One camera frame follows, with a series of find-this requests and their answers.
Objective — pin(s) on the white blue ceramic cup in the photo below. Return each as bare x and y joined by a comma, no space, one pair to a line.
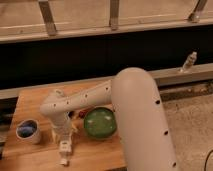
28,131

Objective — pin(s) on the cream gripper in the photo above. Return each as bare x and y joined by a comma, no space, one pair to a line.
62,129

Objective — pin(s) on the middle metal window bracket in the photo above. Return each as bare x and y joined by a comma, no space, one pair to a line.
114,14

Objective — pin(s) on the left metal window bracket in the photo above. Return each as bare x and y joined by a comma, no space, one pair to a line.
47,17

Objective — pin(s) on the small red brown object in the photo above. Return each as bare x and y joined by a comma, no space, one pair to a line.
82,114

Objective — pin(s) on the green ceramic bowl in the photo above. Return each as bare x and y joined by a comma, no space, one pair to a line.
100,123

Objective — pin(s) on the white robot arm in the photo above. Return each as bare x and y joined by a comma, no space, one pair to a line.
140,116

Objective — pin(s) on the right metal window bracket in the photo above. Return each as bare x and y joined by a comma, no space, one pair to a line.
194,17

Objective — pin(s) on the metal window bracket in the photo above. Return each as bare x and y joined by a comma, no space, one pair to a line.
114,14
194,17
47,17

